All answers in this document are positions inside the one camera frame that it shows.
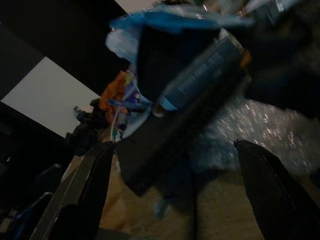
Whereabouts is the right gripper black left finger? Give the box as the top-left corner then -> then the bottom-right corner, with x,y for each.
29,140 -> 117,240

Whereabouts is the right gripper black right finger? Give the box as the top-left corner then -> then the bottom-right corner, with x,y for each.
233,139 -> 320,240

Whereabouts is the cardboard box with trash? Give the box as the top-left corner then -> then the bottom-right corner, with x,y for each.
59,149 -> 320,240

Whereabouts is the clear bubble wrap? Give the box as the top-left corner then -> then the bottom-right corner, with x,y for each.
192,99 -> 320,176

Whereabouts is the long black box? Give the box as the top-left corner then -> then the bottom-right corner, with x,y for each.
114,99 -> 226,198

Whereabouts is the orange snack packet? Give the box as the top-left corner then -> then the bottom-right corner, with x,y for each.
99,71 -> 131,123

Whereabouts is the purple white wrapper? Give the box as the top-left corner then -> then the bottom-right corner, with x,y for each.
107,69 -> 151,111

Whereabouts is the dark blue long carton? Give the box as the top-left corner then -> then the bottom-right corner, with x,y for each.
152,34 -> 251,118

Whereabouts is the black cube box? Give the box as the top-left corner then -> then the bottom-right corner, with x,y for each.
136,24 -> 221,101

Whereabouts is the blue plastic bag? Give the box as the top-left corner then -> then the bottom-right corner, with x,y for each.
104,9 -> 253,61

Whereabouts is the grey blue small carton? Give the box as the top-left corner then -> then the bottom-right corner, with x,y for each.
244,0 -> 283,26

